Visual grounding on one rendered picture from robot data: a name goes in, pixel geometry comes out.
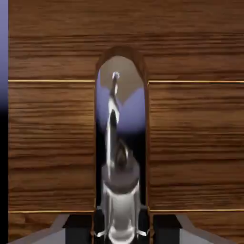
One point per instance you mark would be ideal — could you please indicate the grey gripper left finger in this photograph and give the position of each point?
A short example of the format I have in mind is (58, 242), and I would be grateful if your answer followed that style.
(76, 230)

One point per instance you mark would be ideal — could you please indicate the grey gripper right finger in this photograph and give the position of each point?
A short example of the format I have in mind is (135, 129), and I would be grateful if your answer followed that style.
(165, 230)

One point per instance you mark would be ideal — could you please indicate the wooden cabinet door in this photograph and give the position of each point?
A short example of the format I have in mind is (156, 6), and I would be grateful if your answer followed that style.
(28, 223)
(47, 143)

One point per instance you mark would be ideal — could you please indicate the brown wooden cabinet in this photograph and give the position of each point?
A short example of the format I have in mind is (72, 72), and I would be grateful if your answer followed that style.
(47, 47)

